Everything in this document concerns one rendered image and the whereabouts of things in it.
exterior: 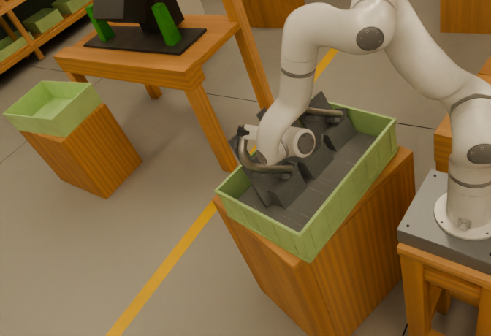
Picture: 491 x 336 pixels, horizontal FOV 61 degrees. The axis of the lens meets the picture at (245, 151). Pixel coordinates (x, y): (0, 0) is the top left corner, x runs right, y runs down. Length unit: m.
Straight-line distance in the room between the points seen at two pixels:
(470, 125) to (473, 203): 0.30
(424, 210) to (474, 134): 0.44
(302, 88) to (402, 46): 0.25
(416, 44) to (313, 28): 0.23
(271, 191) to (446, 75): 0.79
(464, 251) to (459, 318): 0.95
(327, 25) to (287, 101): 0.25
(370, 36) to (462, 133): 0.34
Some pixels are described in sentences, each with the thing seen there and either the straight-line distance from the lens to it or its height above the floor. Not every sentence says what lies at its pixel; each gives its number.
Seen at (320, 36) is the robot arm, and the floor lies 1.59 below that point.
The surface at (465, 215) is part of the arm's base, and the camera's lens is 1.35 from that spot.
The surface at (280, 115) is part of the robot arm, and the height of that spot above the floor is 1.38.
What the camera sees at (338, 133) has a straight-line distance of 1.74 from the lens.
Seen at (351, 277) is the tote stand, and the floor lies 0.42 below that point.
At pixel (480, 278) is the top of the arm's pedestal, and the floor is 0.85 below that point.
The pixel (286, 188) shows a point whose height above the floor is 0.91.
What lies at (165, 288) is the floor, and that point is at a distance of 2.69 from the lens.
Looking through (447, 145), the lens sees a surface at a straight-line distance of 1.72.
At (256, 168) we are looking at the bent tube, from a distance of 1.48.
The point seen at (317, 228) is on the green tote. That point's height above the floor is 0.90.
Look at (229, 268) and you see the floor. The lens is 2.58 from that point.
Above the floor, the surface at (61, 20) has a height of 0.27.
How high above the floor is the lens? 2.05
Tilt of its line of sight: 40 degrees down
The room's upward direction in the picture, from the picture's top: 23 degrees counter-clockwise
